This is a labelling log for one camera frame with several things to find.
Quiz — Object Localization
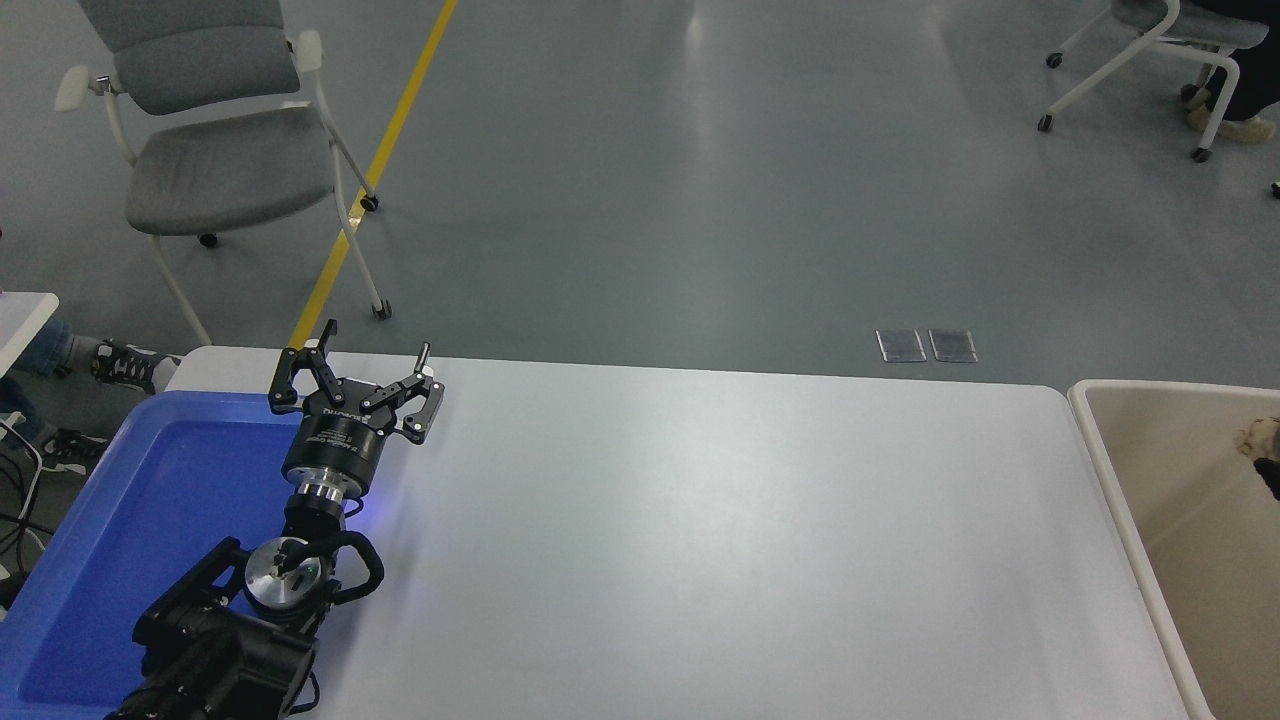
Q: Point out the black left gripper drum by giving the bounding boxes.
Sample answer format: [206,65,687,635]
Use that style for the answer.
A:
[281,404,390,498]

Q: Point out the tan paper ball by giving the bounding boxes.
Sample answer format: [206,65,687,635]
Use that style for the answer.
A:
[1234,417,1280,459]

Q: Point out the large pale bin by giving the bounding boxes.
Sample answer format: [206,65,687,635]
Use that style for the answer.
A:
[1067,378,1280,720]

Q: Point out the blue plastic tray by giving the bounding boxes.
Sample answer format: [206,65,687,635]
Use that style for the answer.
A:
[0,390,343,720]

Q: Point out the seated person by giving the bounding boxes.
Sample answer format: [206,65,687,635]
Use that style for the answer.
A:
[0,318,183,477]

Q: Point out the grey chair with armrests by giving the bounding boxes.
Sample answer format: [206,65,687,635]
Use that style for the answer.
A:
[55,0,393,347]

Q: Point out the small white desk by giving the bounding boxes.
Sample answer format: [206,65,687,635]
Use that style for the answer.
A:
[0,292,60,377]

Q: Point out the person beside chair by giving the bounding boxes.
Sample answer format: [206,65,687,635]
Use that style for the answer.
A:
[1183,0,1280,147]

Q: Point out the black floor cables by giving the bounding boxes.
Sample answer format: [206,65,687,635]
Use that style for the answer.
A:
[0,412,45,563]

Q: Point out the grey chair white frame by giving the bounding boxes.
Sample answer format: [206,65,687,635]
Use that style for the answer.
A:
[1037,0,1271,163]

